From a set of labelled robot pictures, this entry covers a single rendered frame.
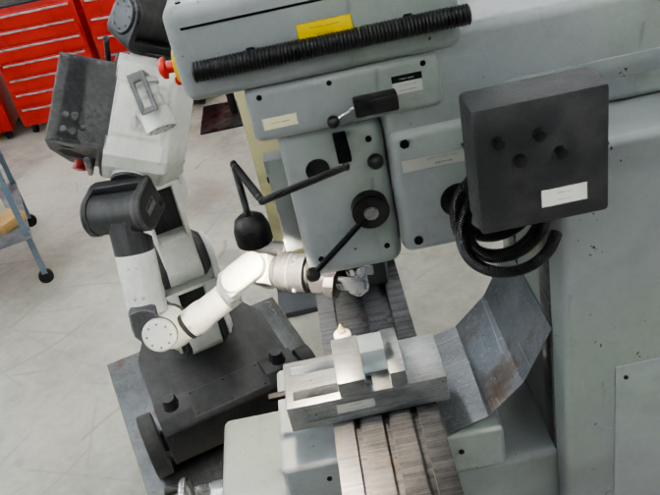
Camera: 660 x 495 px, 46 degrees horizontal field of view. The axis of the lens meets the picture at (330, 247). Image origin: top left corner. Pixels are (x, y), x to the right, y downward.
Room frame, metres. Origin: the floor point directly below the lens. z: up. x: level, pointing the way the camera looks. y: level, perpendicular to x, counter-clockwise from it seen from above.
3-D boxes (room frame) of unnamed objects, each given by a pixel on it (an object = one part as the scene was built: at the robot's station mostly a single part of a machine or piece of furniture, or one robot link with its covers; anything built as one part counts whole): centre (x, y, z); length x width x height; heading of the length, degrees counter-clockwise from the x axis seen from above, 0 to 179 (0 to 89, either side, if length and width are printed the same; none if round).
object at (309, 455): (1.38, -0.04, 0.82); 0.50 x 0.35 x 0.12; 89
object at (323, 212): (1.38, -0.05, 1.47); 0.21 x 0.19 x 0.32; 179
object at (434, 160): (1.37, -0.24, 1.47); 0.24 x 0.19 x 0.26; 179
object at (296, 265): (1.42, 0.04, 1.23); 0.13 x 0.12 x 0.10; 154
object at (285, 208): (1.38, 0.07, 1.45); 0.04 x 0.04 x 0.21; 89
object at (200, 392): (2.09, 0.48, 0.59); 0.64 x 0.52 x 0.33; 17
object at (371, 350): (1.32, -0.04, 1.07); 0.06 x 0.05 x 0.06; 179
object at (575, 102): (1.04, -0.33, 1.62); 0.20 x 0.09 x 0.21; 89
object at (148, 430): (1.78, 0.66, 0.50); 0.20 x 0.05 x 0.20; 17
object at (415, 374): (1.32, -0.01, 1.01); 0.35 x 0.15 x 0.11; 89
